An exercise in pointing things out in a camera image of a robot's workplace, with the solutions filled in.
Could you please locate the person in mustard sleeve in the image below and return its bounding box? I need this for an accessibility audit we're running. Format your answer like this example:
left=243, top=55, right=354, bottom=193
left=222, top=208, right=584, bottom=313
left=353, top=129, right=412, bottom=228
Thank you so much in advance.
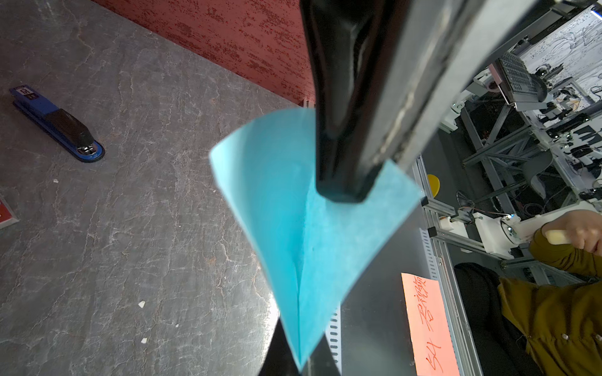
left=455, top=210, right=601, bottom=375

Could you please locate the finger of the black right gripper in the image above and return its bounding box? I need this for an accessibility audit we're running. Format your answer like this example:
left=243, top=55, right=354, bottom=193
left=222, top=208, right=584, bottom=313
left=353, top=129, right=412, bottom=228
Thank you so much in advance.
left=299, top=1, right=535, bottom=203

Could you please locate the light blue square paper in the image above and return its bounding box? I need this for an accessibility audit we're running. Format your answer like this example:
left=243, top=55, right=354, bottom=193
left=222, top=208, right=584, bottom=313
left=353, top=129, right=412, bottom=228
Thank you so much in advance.
left=209, top=107, right=423, bottom=368

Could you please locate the orange paper note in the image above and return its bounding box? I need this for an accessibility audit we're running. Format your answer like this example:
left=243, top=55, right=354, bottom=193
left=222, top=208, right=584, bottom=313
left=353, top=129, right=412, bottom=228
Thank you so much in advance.
left=401, top=273, right=459, bottom=376

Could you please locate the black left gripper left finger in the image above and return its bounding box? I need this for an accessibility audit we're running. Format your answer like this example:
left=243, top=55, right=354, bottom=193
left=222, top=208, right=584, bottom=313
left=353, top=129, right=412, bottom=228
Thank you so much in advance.
left=257, top=320, right=300, bottom=376

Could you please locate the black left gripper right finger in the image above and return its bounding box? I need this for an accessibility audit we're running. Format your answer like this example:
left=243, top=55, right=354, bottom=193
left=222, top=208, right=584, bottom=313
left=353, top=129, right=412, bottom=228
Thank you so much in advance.
left=305, top=335, right=340, bottom=376

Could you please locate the red pencil box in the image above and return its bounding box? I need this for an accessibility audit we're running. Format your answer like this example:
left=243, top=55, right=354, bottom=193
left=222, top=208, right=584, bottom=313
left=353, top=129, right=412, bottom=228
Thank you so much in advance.
left=0, top=197, right=19, bottom=230

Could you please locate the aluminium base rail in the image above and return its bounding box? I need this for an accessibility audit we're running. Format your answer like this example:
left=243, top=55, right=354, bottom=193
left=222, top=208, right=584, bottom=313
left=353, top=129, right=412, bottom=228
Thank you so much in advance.
left=324, top=154, right=485, bottom=376

